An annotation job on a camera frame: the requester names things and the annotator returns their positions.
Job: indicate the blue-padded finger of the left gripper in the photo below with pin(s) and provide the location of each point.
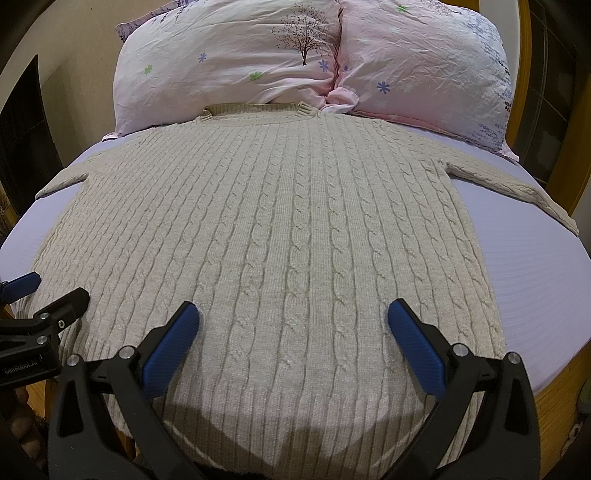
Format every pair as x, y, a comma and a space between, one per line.
52, 319
12, 291

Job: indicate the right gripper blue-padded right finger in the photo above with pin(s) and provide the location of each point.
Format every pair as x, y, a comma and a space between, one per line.
484, 424

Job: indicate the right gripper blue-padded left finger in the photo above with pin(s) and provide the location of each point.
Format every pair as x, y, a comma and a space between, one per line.
83, 442

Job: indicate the beige cable-knit sweater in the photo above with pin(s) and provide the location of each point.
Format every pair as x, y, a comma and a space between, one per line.
292, 230

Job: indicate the dark wooden bedside furniture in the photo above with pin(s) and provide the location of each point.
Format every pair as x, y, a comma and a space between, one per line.
29, 158

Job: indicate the pink floral pillow with tree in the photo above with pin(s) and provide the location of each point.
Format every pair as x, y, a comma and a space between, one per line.
201, 53

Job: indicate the wooden bed headboard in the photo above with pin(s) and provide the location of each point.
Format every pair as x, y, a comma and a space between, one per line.
548, 49

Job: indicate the pink floral pillow right side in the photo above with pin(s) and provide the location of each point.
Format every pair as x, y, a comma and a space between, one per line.
425, 64

